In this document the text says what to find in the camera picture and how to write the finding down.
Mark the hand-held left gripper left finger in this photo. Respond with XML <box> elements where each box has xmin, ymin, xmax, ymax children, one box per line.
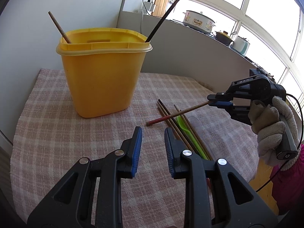
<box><xmin>27</xmin><ymin>126</ymin><xmax>143</xmax><ymax>228</ymax></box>

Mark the person's right hand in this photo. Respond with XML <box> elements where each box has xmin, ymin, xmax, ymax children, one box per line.
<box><xmin>248</xmin><ymin>96</ymin><xmax>301</xmax><ymax>166</ymax></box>

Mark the white power adapter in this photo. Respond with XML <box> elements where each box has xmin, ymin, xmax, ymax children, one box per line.
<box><xmin>142</xmin><ymin>0</ymin><xmax>156</xmax><ymax>15</ymax></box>

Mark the black pot with yellow lid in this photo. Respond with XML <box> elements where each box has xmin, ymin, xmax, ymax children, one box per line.
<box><xmin>214</xmin><ymin>30</ymin><xmax>234</xmax><ymax>46</ymax></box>

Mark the yellow plastic container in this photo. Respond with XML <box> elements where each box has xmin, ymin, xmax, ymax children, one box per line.
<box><xmin>56</xmin><ymin>28</ymin><xmax>153</xmax><ymax>118</ymax></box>

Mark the brown wooden chopstick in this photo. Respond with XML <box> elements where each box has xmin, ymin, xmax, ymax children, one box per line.
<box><xmin>157</xmin><ymin>102</ymin><xmax>194</xmax><ymax>154</ymax></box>
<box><xmin>174</xmin><ymin>104</ymin><xmax>213</xmax><ymax>160</ymax></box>
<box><xmin>48</xmin><ymin>11</ymin><xmax>72</xmax><ymax>44</ymax></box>

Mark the pink plaid cloth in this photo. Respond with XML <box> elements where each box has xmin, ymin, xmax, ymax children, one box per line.
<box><xmin>11</xmin><ymin>68</ymin><xmax>262</xmax><ymax>228</ymax></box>

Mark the red-tipped brown chopstick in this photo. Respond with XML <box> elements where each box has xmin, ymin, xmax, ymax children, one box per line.
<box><xmin>146</xmin><ymin>101</ymin><xmax>212</xmax><ymax>126</ymax></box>

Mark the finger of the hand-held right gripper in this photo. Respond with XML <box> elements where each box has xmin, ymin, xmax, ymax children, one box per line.
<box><xmin>207</xmin><ymin>75</ymin><xmax>264</xmax><ymax>101</ymax></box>
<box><xmin>209</xmin><ymin>102</ymin><xmax>253</xmax><ymax>125</ymax></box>

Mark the green plastic spoon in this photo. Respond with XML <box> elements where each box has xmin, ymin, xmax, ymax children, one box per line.
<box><xmin>176</xmin><ymin>116</ymin><xmax>210</xmax><ymax>160</ymax></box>

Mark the white and teal kettle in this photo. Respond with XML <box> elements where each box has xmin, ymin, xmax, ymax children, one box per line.
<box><xmin>231</xmin><ymin>36</ymin><xmax>251</xmax><ymax>56</ymax></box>

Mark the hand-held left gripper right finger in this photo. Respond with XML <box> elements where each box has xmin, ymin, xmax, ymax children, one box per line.
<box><xmin>164</xmin><ymin>127</ymin><xmax>278</xmax><ymax>228</ymax></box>

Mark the white window frame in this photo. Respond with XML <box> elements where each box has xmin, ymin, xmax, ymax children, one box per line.
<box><xmin>166</xmin><ymin>0</ymin><xmax>304</xmax><ymax>105</ymax></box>

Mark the white floral slow cooker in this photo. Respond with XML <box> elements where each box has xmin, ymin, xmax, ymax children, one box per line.
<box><xmin>182</xmin><ymin>10</ymin><xmax>217</xmax><ymax>32</ymax></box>

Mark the person's right forearm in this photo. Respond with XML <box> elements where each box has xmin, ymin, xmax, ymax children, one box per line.
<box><xmin>271</xmin><ymin>145</ymin><xmax>304</xmax><ymax>215</ymax></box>

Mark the clear plastic spoon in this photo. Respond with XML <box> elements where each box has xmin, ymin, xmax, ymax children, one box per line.
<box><xmin>187</xmin><ymin>116</ymin><xmax>203</xmax><ymax>137</ymax></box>

